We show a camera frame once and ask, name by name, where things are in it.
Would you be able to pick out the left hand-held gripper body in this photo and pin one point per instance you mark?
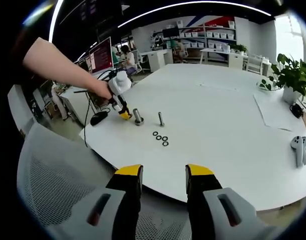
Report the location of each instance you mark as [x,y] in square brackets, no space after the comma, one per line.
[120,83]

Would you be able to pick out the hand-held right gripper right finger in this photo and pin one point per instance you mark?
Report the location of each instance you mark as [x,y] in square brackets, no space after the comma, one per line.
[200,200]

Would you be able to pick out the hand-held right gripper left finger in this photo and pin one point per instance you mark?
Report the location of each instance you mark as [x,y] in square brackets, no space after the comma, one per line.
[126,192]

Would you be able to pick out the large metal threaded stud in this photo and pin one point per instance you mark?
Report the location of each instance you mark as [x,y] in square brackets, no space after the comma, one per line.
[137,115]

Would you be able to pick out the large dark metal washer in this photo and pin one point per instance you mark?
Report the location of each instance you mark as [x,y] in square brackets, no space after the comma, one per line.
[142,120]

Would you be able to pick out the small metal threaded stud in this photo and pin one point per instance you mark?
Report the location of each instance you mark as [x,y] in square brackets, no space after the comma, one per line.
[160,118]

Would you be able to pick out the small dark metal washer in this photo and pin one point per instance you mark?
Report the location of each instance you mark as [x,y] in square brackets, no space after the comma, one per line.
[162,138]
[153,134]
[163,144]
[156,137]

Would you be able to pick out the person's left hand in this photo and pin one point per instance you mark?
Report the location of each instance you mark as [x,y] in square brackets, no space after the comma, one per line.
[105,90]

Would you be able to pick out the black computer mouse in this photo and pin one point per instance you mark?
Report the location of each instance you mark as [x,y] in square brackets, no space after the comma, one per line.
[98,119]

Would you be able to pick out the white office chair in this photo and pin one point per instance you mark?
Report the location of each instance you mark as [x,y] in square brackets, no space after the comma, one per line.
[139,66]

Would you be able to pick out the white framed computer monitor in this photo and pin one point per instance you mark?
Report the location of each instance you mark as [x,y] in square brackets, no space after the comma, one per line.
[101,55]

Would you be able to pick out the white low desk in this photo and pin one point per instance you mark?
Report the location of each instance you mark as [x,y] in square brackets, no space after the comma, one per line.
[75,100]

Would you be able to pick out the black television screen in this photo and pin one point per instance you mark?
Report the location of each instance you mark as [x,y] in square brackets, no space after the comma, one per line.
[170,32]

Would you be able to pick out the grey mesh office chair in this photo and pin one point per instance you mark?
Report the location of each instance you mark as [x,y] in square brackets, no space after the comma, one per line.
[57,170]

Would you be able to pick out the curved ceiling light strip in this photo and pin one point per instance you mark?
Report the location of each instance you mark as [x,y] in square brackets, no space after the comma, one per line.
[53,20]
[192,4]

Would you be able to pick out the metal storage shelf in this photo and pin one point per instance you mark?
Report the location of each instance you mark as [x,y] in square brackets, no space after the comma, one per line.
[207,39]

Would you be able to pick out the grey partition panel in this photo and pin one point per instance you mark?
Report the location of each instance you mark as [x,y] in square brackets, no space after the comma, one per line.
[20,107]

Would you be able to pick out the rows of white storage bins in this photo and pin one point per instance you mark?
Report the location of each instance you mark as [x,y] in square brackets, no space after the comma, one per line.
[212,35]

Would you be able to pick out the grey white handheld controller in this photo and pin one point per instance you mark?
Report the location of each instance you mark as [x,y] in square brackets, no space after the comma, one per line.
[304,150]
[296,150]

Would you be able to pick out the white paper sheet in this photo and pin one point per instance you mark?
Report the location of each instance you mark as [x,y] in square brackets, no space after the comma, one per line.
[273,110]

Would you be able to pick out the white desk with drawer cabinet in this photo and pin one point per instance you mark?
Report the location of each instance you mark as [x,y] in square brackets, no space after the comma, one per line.
[234,58]

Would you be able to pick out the small bushy green plant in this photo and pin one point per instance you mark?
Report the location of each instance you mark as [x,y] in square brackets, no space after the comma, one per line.
[240,48]

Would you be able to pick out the black round device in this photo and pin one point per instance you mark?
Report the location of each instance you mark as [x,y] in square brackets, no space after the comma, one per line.
[296,110]

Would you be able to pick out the small plant in glass bowl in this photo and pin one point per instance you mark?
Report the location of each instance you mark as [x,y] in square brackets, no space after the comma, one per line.
[268,86]

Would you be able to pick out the white slatted chair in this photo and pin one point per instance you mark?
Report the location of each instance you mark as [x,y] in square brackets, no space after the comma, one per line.
[255,65]

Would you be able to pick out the potted green plant white pot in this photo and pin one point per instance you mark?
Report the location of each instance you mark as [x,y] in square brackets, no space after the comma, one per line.
[291,75]

